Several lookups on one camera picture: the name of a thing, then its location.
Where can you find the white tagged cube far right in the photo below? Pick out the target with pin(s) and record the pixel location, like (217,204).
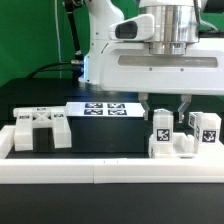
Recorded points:
(192,119)

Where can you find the white sheet with tags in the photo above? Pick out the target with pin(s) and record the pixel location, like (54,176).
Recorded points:
(104,109)

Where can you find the white chair backrest part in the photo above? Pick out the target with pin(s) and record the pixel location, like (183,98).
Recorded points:
(30,118)

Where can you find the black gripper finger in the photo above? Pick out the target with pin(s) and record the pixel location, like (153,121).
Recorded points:
(143,99)
(185,102)

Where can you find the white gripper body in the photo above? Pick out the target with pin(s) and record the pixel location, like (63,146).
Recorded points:
(129,67)

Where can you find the white chair seat part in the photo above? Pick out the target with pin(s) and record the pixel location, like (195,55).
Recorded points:
(183,146)

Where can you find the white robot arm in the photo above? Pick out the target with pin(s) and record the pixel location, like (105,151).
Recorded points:
(167,48)

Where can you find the white U-shaped border fence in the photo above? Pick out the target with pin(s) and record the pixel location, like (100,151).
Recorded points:
(102,171)

